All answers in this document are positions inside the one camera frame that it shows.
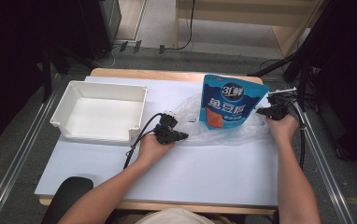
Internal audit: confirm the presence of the person's beige clothing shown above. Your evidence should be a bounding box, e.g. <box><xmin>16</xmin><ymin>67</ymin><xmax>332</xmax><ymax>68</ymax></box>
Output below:
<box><xmin>113</xmin><ymin>208</ymin><xmax>232</xmax><ymax>224</ymax></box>

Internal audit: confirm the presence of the black metal stand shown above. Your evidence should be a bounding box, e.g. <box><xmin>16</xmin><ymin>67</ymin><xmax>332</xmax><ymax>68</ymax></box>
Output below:
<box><xmin>40</xmin><ymin>46</ymin><xmax>72</xmax><ymax>105</ymax></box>
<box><xmin>247</xmin><ymin>46</ymin><xmax>317</xmax><ymax>113</ymax></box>

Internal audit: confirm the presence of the white plastic bin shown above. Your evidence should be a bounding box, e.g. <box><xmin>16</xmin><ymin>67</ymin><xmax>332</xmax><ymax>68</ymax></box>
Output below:
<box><xmin>49</xmin><ymin>79</ymin><xmax>149</xmax><ymax>147</ymax></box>

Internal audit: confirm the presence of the clear plastic bag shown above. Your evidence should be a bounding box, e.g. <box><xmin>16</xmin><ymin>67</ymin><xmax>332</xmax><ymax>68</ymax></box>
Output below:
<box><xmin>173</xmin><ymin>92</ymin><xmax>273</xmax><ymax>147</ymax></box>

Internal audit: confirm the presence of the left hand-held gripper black cable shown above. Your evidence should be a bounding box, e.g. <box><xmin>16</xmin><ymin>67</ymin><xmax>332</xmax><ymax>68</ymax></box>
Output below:
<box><xmin>122</xmin><ymin>112</ymin><xmax>164</xmax><ymax>171</ymax></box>

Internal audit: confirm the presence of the person's right hand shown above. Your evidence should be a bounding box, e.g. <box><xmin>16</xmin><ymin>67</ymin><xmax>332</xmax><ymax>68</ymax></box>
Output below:
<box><xmin>265</xmin><ymin>113</ymin><xmax>300</xmax><ymax>147</ymax></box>

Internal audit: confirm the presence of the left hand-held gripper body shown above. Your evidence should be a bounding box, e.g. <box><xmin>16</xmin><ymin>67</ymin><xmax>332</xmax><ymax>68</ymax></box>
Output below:
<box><xmin>152</xmin><ymin>109</ymin><xmax>179</xmax><ymax>146</ymax></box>

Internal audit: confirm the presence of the right hand-held gripper black cable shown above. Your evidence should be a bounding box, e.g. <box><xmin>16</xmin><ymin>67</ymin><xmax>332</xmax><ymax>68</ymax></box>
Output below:
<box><xmin>286</xmin><ymin>92</ymin><xmax>307</xmax><ymax>171</ymax></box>

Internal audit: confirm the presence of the wooden shelf frame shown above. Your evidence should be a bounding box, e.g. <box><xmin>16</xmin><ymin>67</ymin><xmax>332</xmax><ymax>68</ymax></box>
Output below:
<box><xmin>173</xmin><ymin>0</ymin><xmax>328</xmax><ymax>60</ymax></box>

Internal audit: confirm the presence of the black cabinet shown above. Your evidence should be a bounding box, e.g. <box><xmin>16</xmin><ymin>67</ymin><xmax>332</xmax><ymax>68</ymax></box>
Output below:
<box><xmin>50</xmin><ymin>0</ymin><xmax>122</xmax><ymax>62</ymax></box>

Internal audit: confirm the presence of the white floor cable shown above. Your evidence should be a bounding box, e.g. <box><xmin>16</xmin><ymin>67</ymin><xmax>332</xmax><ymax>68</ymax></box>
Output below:
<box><xmin>92</xmin><ymin>45</ymin><xmax>122</xmax><ymax>69</ymax></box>

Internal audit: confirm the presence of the black floor cable with plug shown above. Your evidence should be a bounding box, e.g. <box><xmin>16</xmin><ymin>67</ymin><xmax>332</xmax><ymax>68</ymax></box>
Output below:
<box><xmin>158</xmin><ymin>0</ymin><xmax>196</xmax><ymax>55</ymax></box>

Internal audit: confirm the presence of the blue snack pouch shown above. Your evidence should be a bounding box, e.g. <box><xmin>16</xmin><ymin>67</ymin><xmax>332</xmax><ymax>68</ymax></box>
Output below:
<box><xmin>198</xmin><ymin>73</ymin><xmax>271</xmax><ymax>131</ymax></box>

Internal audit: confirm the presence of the person's left hand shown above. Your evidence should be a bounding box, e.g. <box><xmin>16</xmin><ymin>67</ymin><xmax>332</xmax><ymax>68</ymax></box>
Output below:
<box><xmin>136</xmin><ymin>133</ymin><xmax>177</xmax><ymax>168</ymax></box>

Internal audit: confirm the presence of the metal floor rail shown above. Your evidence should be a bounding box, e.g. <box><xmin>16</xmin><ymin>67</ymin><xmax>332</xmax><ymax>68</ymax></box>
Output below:
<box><xmin>0</xmin><ymin>74</ymin><xmax>63</xmax><ymax>224</ymax></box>
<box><xmin>286</xmin><ymin>83</ymin><xmax>356</xmax><ymax>224</ymax></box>

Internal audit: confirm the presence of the hand-held gripper black cable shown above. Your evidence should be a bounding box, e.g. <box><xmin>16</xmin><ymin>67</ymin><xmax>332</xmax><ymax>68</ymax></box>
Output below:
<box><xmin>286</xmin><ymin>92</ymin><xmax>307</xmax><ymax>171</ymax></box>
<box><xmin>122</xmin><ymin>112</ymin><xmax>164</xmax><ymax>171</ymax></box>

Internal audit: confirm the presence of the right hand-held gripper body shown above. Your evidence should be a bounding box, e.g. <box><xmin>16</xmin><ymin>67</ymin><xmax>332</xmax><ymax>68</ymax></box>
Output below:
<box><xmin>264</xmin><ymin>87</ymin><xmax>299</xmax><ymax>121</ymax></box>

